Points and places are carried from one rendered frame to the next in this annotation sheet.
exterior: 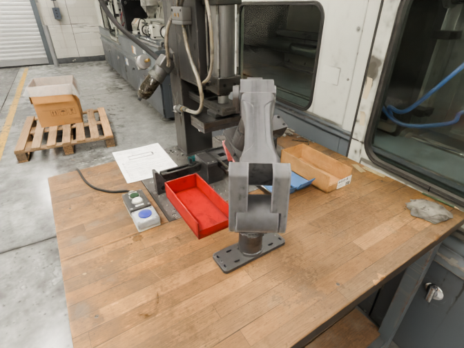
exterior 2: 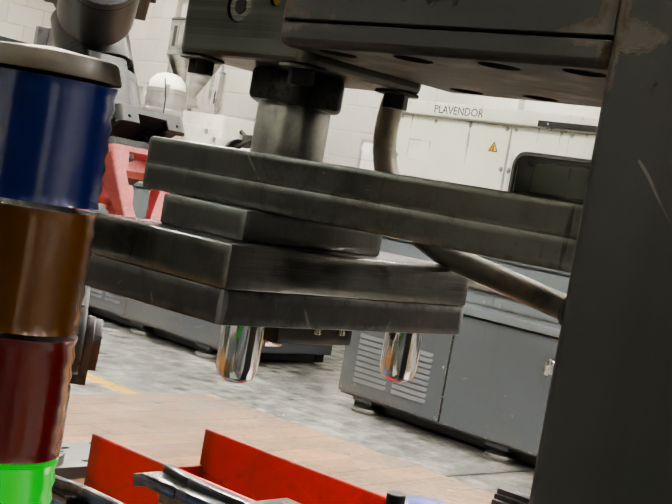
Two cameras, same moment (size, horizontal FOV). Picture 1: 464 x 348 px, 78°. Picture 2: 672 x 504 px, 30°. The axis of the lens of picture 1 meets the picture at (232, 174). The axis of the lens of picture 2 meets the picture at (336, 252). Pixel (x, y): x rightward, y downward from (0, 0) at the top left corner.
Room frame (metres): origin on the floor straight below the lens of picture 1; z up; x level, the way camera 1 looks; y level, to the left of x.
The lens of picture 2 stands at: (1.60, -0.11, 1.17)
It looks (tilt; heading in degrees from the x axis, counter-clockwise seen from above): 3 degrees down; 164
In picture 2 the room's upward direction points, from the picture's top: 10 degrees clockwise
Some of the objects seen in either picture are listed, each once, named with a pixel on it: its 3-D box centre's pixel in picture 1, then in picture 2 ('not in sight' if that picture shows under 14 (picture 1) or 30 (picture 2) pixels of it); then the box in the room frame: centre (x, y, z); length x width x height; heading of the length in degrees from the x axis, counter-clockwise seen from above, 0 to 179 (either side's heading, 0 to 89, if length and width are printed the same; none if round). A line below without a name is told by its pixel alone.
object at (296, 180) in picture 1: (292, 175); not in sight; (0.90, -0.22, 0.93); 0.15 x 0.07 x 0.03; 35
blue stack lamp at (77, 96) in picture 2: not in sight; (39, 138); (1.25, -0.10, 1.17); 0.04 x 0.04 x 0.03
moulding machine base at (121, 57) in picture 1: (144, 58); not in sight; (6.52, 1.87, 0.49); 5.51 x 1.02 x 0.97; 29
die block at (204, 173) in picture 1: (224, 163); not in sight; (0.98, 0.03, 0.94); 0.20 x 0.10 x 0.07; 122
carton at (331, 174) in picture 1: (314, 166); not in sight; (0.97, -0.32, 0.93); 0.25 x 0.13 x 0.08; 32
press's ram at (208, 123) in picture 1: (209, 85); (427, 92); (1.04, 0.08, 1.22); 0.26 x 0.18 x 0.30; 32
